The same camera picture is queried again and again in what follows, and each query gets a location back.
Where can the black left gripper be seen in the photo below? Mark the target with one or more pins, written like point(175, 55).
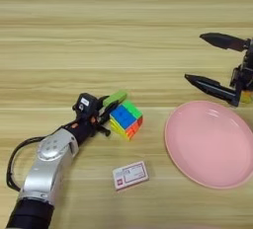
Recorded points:
point(82, 129)

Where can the multicolour puzzle cube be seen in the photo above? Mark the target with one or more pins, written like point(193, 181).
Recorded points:
point(126, 119)

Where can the black box white label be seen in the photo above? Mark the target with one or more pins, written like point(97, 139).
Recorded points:
point(85, 104)
point(249, 52)

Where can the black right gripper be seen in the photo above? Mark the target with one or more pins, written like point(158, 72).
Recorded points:
point(245, 76)

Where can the pink round plate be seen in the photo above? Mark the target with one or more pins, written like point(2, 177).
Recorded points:
point(210, 144)

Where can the left black box white label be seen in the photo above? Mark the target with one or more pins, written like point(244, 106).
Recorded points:
point(85, 104)

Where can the green rectangular block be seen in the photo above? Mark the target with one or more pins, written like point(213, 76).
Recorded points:
point(115, 97)

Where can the small white pink card box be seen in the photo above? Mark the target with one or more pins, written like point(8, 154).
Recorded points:
point(130, 175)

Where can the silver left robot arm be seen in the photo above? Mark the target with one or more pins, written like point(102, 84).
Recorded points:
point(49, 170)

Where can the right black box white label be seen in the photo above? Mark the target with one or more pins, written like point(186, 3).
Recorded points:
point(249, 52)

